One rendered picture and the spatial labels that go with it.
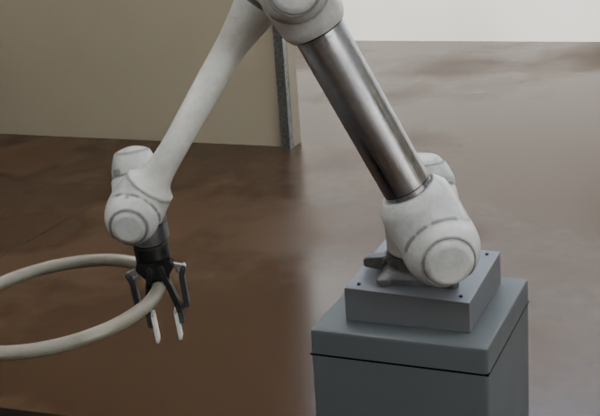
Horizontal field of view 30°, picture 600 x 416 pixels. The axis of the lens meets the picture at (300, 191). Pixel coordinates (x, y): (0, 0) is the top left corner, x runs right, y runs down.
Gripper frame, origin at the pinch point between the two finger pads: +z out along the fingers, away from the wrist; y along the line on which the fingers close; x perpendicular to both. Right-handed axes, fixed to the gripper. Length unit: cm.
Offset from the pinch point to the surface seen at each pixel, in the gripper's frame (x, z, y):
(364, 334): 7.5, 5.4, -42.8
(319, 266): -238, 90, -33
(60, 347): 24.3, -9.8, 17.7
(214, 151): -449, 90, 23
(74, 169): -431, 83, 108
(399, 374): 12, 14, -49
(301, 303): -198, 89, -24
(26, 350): 24.6, -10.4, 24.3
